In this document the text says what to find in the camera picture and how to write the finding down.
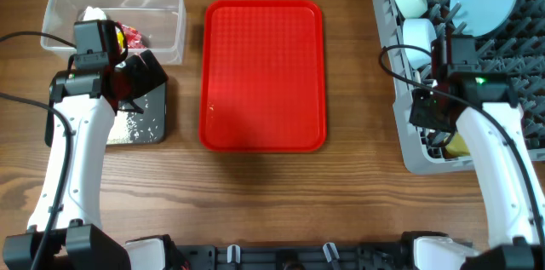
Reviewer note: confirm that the yellow plastic cup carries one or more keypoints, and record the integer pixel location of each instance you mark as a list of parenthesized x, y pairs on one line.
[(457, 147)]

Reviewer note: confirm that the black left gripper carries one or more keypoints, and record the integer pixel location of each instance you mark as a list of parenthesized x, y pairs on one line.
[(146, 81)]

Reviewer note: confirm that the yellow snack wrapper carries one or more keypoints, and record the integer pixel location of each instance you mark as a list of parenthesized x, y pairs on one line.
[(120, 38)]

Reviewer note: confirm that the black food waste bin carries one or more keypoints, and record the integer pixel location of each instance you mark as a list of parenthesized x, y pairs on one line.
[(95, 125)]

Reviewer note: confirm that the red snack wrapper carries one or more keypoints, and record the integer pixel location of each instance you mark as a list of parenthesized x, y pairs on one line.
[(135, 40)]

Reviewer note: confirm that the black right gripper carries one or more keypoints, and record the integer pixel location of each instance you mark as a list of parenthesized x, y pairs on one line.
[(418, 114)]

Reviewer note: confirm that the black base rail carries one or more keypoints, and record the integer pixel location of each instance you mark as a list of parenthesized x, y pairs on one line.
[(380, 256)]

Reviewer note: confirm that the grey dishwasher rack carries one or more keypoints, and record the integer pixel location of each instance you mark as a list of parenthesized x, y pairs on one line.
[(515, 48)]

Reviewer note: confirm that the white tissue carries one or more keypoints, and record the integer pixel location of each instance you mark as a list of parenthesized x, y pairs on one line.
[(91, 13)]

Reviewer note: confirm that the red plastic tray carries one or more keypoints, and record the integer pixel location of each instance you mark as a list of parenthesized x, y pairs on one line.
[(263, 82)]

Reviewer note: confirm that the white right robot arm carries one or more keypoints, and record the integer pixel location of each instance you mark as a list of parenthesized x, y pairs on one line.
[(483, 108)]

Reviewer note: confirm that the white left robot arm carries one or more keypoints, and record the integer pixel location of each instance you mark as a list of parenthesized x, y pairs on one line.
[(64, 230)]

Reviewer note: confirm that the white rice grains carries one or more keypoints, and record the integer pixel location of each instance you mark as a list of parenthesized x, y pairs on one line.
[(133, 124)]

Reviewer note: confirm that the light blue bowl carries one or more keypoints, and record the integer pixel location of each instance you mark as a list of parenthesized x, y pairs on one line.
[(419, 33)]

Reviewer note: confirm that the clear plastic waste bin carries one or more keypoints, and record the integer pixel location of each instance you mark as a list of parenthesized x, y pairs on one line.
[(162, 23)]

